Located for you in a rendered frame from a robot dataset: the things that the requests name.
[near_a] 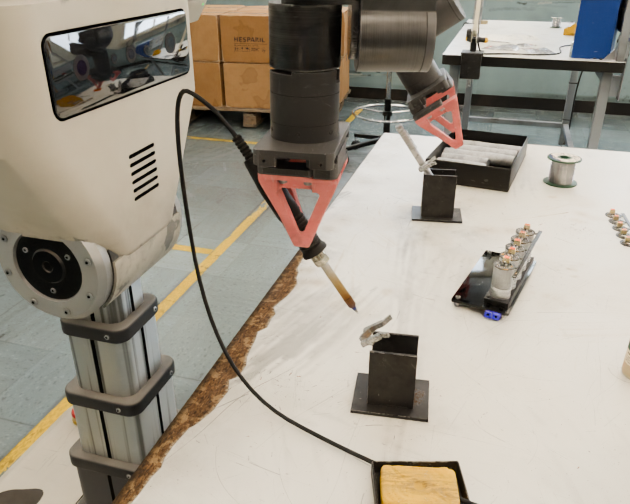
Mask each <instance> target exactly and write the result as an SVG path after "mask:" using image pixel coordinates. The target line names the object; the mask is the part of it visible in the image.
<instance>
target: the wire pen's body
mask: <svg viewBox="0 0 630 504"><path fill-rule="evenodd" d="M407 133H408V132H407V130H405V129H404V130H402V131H401V132H399V135H400V136H401V138H402V139H403V141H404V142H405V144H406V145H407V147H408V149H409V150H410V152H411V153H412V155H413V156H414V158H415V160H416V161H417V163H418V164H419V166H418V167H419V168H423V167H424V166H426V165H427V164H428V163H427V161H426V162H425V161H424V159H423V158H422V156H421V154H420V153H419V151H418V150H417V146H416V145H414V144H415V143H414V141H413V140H412V138H411V137H410V135H409V133H408V134H407ZM408 135H409V136H408ZM410 138H411V139H410ZM412 141H413V142H412ZM415 146H416V147H415Z"/></svg>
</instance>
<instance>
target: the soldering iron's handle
mask: <svg viewBox="0 0 630 504"><path fill-rule="evenodd" d="M232 139H233V140H232V141H233V142H235V145H236V146H237V148H238V149H240V152H241V153H242V155H243V156H244V157H245V161H244V164H245V167H246V168H247V170H248V172H249V174H250V176H251V177H252V179H253V181H254V183H255V185H256V186H257V188H258V190H259V192H260V194H261V195H262V197H263V198H264V200H265V201H266V202H267V204H268V205H269V207H270V208H271V210H272V211H273V213H274V214H275V216H276V217H277V218H278V220H279V221H280V222H281V223H282V221H281V219H280V217H279V215H278V213H277V212H276V210H275V208H274V207H273V205H272V203H271V201H270V200H269V198H268V196H267V195H266V193H265V191H264V190H263V188H262V186H261V185H260V183H259V181H258V166H257V165H254V163H253V152H251V151H252V150H251V149H249V146H248V145H247V143H246V142H244V139H243V138H242V136H241V135H240V134H238V135H237V136H235V137H233V138H232ZM282 191H283V193H284V195H285V198H286V200H287V202H288V205H289V207H290V209H291V212H292V214H293V216H294V219H295V221H296V224H297V226H298V228H299V230H300V231H304V230H305V228H306V226H307V224H308V220H307V219H306V217H305V216H304V215H303V213H302V212H301V211H300V207H299V206H298V204H297V203H296V201H295V200H294V199H293V197H292V196H291V194H290V193H289V191H288V190H287V188H282ZM326 246H327V244H326V243H325V241H322V240H321V239H320V238H319V236H318V235H317V233H316V234H315V236H314V238H313V240H312V243H311V245H310V247H308V248H306V247H299V249H300V250H301V252H302V253H303V255H302V257H303V258H304V260H309V259H311V258H313V257H315V256H317V255H318V254H320V253H321V252H322V251H323V250H324V249H325V248H326Z"/></svg>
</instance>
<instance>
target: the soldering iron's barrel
mask: <svg viewBox="0 0 630 504"><path fill-rule="evenodd" d="M329 259H330V258H329V257H328V256H327V255H326V253H325V251H324V250H323V251H322V252H321V253H320V254H318V255H317V256H315V257H313V258H311V260H312V261H313V263H314V264H315V266H317V267H321V268H322V270H323V271H324V273H325V274H326V275H327V277H328V278H329V280H330V281H331V283H332V284H333V286H334V287H335V288H336V290H337V291H338V293H339V294H340V296H341V297H342V299H343V300H344V302H345V303H346V304H347V306H348V307H349V308H353V307H355V305H356V302H355V301H354V300H353V298H352V296H351V295H350V294H349V292H348V291H347V289H346V288H345V286H344V285H343V284H342V282H341V281H340V279H339V278H338V276H337V275H336V273H335V272H334V270H333V269H332V268H331V266H330V265H329V263H328V261H329Z"/></svg>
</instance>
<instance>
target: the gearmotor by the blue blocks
mask: <svg viewBox="0 0 630 504"><path fill-rule="evenodd" d="M513 274H514V269H513V270H508V271H507V270H500V269H498V268H496V267H495V266H494V268H493V275H492V282H491V288H490V296H492V297H493V298H496V299H500V300H505V299H509V298H510V294H511V288H512V281H513V278H512V275H513Z"/></svg>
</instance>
